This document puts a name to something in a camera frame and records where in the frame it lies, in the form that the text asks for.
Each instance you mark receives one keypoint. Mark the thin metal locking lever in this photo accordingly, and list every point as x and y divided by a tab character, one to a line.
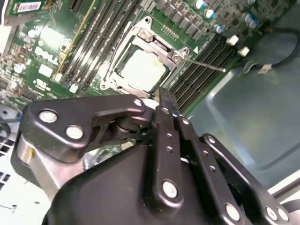
114	52
206	65

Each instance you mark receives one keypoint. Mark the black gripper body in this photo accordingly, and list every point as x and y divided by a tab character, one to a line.
105	199

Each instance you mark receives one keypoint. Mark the silver square CPU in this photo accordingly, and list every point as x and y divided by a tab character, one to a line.
143	70

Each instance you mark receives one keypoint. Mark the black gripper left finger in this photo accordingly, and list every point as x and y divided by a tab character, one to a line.
70	117

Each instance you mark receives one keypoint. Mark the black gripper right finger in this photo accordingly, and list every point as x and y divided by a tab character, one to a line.
201	150

